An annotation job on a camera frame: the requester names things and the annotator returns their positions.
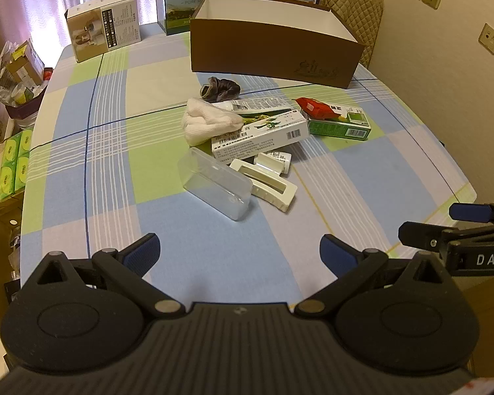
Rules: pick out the box of crumpled packaging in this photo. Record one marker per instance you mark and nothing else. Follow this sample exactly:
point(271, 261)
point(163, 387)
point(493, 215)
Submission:
point(12, 78)

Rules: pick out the green medicine box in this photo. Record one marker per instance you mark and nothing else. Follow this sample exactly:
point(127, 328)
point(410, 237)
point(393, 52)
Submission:
point(341, 127)

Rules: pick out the white gauze cloth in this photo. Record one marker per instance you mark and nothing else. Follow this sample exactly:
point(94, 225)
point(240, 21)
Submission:
point(206, 121)

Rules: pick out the clear plastic case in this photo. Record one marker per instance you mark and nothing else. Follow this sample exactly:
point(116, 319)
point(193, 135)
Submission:
point(214, 185)

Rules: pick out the small white tube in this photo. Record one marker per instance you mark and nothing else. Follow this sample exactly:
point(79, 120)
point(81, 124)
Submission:
point(273, 161)

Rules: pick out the long white medicine box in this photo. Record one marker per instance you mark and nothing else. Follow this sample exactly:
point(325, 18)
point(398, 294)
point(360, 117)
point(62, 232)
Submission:
point(259, 135)

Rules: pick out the white appliance box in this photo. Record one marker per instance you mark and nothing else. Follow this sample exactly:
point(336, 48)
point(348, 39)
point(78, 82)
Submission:
point(103, 28)

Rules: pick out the cream hair claw clip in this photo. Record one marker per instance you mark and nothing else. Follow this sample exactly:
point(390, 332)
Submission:
point(267, 187)

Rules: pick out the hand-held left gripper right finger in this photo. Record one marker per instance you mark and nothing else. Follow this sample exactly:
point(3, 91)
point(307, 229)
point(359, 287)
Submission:
point(337, 253)

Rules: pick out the brown cardboard box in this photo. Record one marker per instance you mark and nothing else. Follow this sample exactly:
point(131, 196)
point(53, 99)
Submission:
point(271, 49)

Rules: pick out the red snack packet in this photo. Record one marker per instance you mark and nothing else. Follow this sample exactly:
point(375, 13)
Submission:
point(317, 107)

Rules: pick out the beige quilted chair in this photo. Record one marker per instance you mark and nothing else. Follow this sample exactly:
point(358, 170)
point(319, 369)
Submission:
point(354, 4)

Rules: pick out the green tissue multipack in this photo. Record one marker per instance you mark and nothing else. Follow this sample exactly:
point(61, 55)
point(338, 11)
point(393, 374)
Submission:
point(14, 164)

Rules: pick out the white green toothpaste tube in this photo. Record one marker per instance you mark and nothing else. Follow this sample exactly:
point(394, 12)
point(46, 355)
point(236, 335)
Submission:
point(259, 105)

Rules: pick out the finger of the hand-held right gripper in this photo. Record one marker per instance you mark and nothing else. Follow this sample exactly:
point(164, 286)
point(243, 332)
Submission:
point(420, 233)
point(469, 212)

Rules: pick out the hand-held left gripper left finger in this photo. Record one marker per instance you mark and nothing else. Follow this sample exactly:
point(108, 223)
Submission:
point(142, 252)

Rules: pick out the purple velvet scrunchie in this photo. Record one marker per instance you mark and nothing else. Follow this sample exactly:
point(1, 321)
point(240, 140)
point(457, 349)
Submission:
point(222, 88)

